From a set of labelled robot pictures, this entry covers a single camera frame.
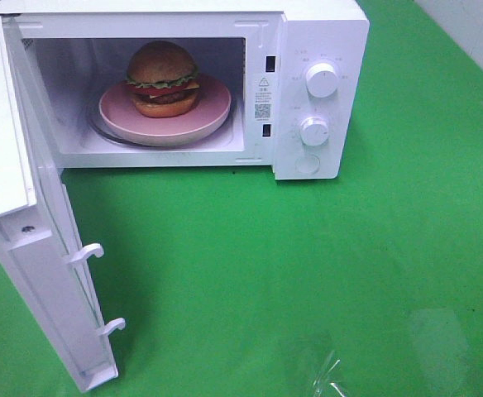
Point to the round white door release button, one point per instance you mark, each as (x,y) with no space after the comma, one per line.
(307,164)

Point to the burger with lettuce and tomato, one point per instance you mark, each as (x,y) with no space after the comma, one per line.
(162,80)

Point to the pink round plate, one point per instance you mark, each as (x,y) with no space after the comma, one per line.
(206,115)

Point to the white microwave door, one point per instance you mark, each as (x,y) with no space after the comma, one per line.
(40,247)

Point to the lower white microwave knob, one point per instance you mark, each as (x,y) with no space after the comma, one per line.
(314,131)

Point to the white microwave knob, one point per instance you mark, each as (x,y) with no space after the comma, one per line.
(321,79)
(314,131)

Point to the warning label with QR code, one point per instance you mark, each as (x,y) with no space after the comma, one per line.
(263,97)

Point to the upper white microwave knob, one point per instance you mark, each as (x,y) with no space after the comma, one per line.
(321,79)

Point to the glass microwave turntable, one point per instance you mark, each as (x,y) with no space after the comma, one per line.
(228,137)

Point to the white microwave oven body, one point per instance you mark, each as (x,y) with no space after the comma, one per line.
(83,48)

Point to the clear tape strip on table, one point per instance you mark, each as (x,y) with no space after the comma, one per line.
(324,383)

